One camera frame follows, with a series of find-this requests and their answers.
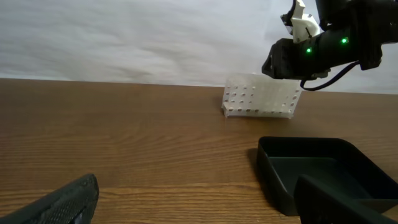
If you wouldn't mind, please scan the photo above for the black tray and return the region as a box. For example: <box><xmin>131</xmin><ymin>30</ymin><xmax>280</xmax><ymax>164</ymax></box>
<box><xmin>256</xmin><ymin>136</ymin><xmax>398</xmax><ymax>217</ymax></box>

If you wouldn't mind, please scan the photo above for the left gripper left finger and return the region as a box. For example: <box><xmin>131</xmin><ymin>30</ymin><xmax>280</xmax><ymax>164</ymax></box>
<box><xmin>0</xmin><ymin>173</ymin><xmax>100</xmax><ymax>224</ymax></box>

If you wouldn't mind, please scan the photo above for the black cable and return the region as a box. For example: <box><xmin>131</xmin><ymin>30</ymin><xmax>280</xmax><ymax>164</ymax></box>
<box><xmin>300</xmin><ymin>60</ymin><xmax>362</xmax><ymax>92</ymax></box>

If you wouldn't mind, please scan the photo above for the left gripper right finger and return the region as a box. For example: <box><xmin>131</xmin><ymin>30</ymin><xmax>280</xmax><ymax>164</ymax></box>
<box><xmin>293</xmin><ymin>174</ymin><xmax>398</xmax><ymax>224</ymax></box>

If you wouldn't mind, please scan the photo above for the white test tube rack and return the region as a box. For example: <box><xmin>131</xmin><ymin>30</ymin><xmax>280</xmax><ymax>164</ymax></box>
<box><xmin>221</xmin><ymin>73</ymin><xmax>303</xmax><ymax>119</ymax></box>

